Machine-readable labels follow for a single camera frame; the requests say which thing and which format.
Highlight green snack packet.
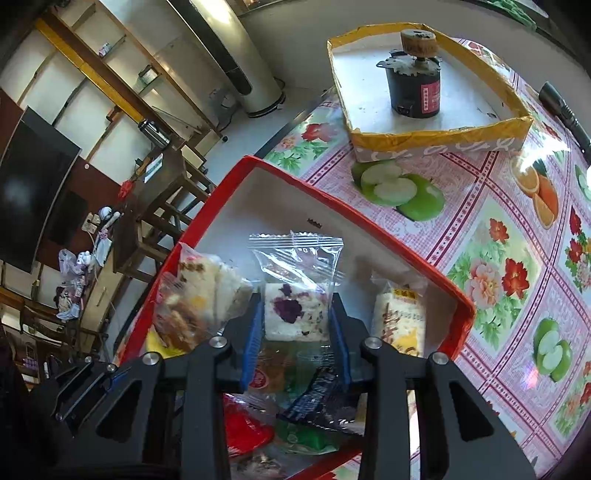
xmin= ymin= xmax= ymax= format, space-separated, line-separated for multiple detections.
xmin=274 ymin=418 xmax=345 ymax=457

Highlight red rimmed white tray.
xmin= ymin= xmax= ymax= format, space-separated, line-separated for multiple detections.
xmin=113 ymin=154 xmax=476 ymax=480

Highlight red snack packet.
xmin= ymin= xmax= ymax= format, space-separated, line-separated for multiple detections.
xmin=223 ymin=396 xmax=276 ymax=457

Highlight white tower air conditioner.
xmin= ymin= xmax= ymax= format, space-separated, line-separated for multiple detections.
xmin=168 ymin=0 xmax=287 ymax=118

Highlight clear white nougat packet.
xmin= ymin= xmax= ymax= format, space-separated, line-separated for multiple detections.
xmin=177 ymin=242 xmax=254 ymax=326

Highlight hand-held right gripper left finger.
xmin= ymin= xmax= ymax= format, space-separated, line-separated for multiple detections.
xmin=69 ymin=293 xmax=266 ymax=480

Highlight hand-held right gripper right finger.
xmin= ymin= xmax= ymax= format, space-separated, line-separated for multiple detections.
xmin=329 ymin=293 xmax=539 ymax=480

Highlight long yellow white snack packet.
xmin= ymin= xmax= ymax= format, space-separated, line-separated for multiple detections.
xmin=372 ymin=286 xmax=428 ymax=357

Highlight wooden chair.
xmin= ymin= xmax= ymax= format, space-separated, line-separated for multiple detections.
xmin=112 ymin=148 xmax=215 ymax=283

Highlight wooden wall shelf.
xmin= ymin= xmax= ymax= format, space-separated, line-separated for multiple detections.
xmin=32 ymin=0 xmax=222 ymax=139

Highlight black television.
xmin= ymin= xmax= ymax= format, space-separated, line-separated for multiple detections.
xmin=0 ymin=105 xmax=83 ymax=274

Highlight black motor with red label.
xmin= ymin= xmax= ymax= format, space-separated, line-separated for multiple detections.
xmin=376 ymin=28 xmax=441 ymax=118

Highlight plastic bags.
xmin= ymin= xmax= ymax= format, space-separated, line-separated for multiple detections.
xmin=54 ymin=231 xmax=114 ymax=321

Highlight green cloth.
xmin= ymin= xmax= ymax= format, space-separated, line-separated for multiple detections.
xmin=489 ymin=0 xmax=539 ymax=26

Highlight clear biscuit packet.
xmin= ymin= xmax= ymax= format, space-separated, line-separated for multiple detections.
xmin=248 ymin=348 xmax=301 ymax=394

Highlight black snack packet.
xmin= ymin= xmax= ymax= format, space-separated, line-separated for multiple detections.
xmin=277 ymin=366 xmax=366 ymax=435

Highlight clear purple cake packet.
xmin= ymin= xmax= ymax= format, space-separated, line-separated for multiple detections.
xmin=248 ymin=230 xmax=346 ymax=342

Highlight clear nut bar packet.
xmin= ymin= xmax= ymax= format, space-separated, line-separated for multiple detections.
xmin=154 ymin=271 xmax=220 ymax=352

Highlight yellow rimmed cardboard box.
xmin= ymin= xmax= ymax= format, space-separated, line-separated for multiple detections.
xmin=327 ymin=23 xmax=534 ymax=163

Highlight black flashlight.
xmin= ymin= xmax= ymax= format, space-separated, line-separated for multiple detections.
xmin=538 ymin=82 xmax=591 ymax=155

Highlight fruit printed tablecloth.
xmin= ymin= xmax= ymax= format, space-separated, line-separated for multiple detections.
xmin=263 ymin=37 xmax=591 ymax=480

